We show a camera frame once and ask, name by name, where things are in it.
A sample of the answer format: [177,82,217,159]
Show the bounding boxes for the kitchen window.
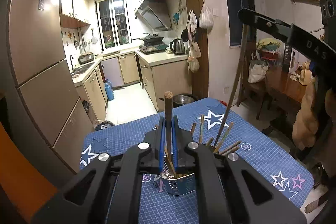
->
[96,0,131,50]

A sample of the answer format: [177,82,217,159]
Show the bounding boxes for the wooden chair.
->
[236,41,271,120]

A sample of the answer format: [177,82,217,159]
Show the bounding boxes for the wooden chopstick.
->
[222,145,240,156]
[219,141,241,155]
[190,122,197,135]
[214,24,249,147]
[206,138,213,147]
[164,91,173,161]
[198,115,205,144]
[214,122,234,153]

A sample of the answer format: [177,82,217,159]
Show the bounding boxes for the white plastic bag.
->
[199,3,214,30]

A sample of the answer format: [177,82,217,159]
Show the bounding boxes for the dark wooden side table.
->
[265,67,306,120]

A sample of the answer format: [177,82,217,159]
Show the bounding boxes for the blue star tablecloth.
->
[79,98,314,223]

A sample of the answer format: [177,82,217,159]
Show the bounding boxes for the person right hand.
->
[291,79,336,151]

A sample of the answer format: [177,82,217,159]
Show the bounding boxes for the range hood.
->
[135,0,172,31]

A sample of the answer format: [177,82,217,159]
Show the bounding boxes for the grey refrigerator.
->
[6,0,93,186]

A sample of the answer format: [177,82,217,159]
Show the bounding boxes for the black product box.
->
[282,44,301,74]

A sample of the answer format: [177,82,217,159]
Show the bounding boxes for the orange wooden cabinet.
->
[1,127,57,223]

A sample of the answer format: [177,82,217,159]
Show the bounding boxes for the teal perforated utensil holder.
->
[158,144,219,197]

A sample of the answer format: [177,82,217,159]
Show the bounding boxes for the black wok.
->
[133,33,163,47]

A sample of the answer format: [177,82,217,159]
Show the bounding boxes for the electric kettle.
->
[169,38,185,55]

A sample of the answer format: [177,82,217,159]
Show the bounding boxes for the blue gas cylinder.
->
[104,80,114,101]

